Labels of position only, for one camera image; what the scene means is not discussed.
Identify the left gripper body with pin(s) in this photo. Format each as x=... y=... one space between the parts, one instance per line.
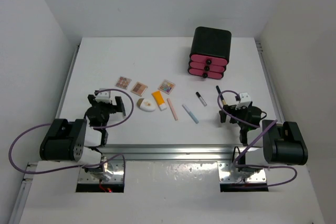
x=106 y=108

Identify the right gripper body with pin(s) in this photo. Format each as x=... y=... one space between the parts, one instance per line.
x=239 y=114

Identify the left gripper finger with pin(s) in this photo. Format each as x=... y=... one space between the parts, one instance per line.
x=118 y=104
x=91 y=99

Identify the nine-pan warm eyeshadow palette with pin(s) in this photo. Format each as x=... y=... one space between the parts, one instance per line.
x=123 y=82

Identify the white oval compact bottle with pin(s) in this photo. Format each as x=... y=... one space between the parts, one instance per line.
x=145 y=105

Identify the brown four-pan palette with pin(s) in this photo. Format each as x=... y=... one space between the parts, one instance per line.
x=139 y=89

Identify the orange cream tube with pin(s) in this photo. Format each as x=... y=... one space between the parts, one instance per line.
x=159 y=100

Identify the pink drawer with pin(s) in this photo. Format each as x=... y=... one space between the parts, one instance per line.
x=205 y=74
x=209 y=60
x=205 y=67

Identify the colourful eyeshadow palette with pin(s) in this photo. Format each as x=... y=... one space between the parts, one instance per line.
x=166 y=86

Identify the black lipstick pen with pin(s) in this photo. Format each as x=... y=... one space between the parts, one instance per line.
x=123 y=108

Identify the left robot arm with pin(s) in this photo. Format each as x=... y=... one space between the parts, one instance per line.
x=78 y=141

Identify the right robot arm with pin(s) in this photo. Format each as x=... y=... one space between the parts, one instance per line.
x=264 y=144

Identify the black gold eyeliner pencil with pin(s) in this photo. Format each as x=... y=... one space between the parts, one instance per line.
x=221 y=96

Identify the clear black-cap lip gloss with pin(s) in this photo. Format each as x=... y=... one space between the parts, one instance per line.
x=201 y=98

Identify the light blue mascara tube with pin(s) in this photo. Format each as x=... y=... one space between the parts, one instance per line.
x=193 y=117

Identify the pink stick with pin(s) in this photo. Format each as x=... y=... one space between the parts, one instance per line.
x=172 y=109

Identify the black drawer cabinet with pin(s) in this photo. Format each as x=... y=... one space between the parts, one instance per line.
x=211 y=44

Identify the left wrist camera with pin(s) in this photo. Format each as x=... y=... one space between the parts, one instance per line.
x=102 y=95

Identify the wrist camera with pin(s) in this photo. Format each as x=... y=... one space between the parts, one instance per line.
x=244 y=100
x=102 y=95

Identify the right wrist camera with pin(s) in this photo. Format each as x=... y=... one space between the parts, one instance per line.
x=244 y=100

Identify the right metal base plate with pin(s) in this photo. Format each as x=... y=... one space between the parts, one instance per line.
x=229 y=175

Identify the metal base plate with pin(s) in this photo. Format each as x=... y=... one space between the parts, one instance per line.
x=229 y=175
x=110 y=173

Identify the aluminium rail frame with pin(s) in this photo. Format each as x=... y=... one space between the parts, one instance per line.
x=171 y=172

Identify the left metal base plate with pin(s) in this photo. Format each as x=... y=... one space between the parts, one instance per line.
x=110 y=173

